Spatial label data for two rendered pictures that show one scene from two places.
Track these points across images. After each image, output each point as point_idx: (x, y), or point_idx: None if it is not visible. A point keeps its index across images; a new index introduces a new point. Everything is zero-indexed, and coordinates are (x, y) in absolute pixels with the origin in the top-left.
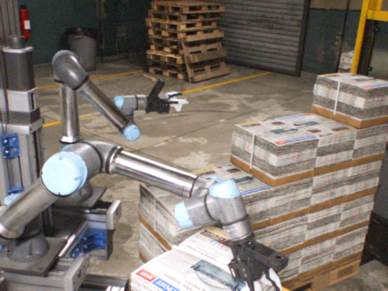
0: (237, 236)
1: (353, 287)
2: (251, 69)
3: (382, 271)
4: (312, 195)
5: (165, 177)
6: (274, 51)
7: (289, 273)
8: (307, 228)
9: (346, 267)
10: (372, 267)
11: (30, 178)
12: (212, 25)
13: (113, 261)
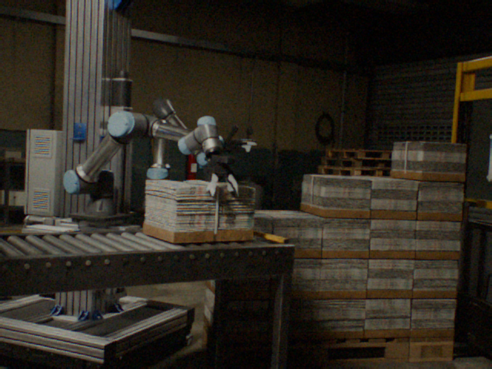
0: (207, 147)
1: (438, 367)
2: None
3: (485, 364)
4: (370, 238)
5: (184, 132)
6: (477, 210)
7: (351, 324)
8: (369, 276)
9: (433, 346)
10: (474, 360)
11: (115, 171)
12: None
13: (197, 321)
